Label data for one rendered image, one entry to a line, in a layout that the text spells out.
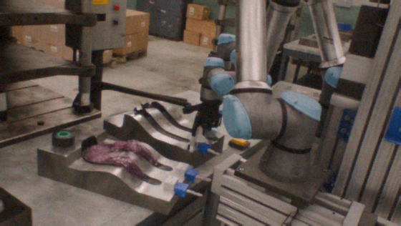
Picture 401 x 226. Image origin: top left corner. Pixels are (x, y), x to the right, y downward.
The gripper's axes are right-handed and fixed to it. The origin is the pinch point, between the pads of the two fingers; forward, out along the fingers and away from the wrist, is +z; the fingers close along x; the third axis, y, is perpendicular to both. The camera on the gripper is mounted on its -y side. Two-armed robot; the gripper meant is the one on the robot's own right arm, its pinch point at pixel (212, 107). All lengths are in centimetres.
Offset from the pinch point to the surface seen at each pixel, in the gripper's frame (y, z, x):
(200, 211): 14.5, 41.6, -21.6
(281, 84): -77, 64, 307
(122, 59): -334, 88, 278
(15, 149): -45, 15, -73
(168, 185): 21, 8, -59
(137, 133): -14.2, 8.2, -36.1
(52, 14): -67, -33, -40
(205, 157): 14.3, 12.5, -25.0
